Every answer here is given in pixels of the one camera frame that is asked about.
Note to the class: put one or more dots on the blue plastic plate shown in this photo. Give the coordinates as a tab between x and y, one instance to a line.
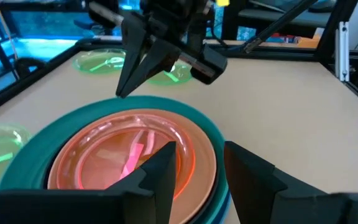
224	208

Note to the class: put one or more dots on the black table edge rail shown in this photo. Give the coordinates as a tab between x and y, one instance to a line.
275	53

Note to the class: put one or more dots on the aluminium bracket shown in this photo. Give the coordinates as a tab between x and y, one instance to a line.
342	49

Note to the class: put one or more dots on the teal plastic plate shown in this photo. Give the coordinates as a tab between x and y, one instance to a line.
57	140

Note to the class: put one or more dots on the pink transparent plastic plate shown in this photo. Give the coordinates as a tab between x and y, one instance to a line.
110	152

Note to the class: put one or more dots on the pink translucent plate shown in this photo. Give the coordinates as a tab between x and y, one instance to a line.
202	155

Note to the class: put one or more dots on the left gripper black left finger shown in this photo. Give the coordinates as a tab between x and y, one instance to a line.
148	186

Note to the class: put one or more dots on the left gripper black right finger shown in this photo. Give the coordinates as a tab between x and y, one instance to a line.
259	193

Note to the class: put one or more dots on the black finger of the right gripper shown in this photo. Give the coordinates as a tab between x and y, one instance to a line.
154	67
132	53

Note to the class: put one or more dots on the black diagonal brace rod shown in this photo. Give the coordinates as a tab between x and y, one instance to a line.
278	26

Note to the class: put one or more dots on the black frame post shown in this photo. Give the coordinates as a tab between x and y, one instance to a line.
337	18

